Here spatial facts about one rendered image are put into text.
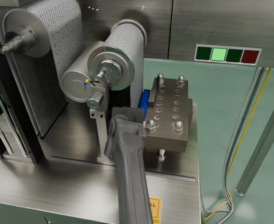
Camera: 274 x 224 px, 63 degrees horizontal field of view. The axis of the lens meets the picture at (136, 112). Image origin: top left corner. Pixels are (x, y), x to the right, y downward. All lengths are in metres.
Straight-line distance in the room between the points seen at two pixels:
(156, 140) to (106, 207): 0.27
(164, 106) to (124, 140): 0.44
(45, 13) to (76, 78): 0.20
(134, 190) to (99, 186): 0.40
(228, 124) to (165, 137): 1.81
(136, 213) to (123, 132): 0.19
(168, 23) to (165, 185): 0.61
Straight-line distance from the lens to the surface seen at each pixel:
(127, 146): 0.49
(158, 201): 0.75
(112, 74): 0.68
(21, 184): 0.90
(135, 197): 0.42
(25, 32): 0.72
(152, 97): 0.92
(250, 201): 2.00
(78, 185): 0.83
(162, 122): 0.83
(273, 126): 1.50
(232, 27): 0.98
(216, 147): 2.26
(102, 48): 0.67
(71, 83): 0.77
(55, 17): 0.78
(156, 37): 0.98
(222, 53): 1.00
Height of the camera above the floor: 1.57
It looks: 39 degrees down
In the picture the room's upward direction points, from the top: straight up
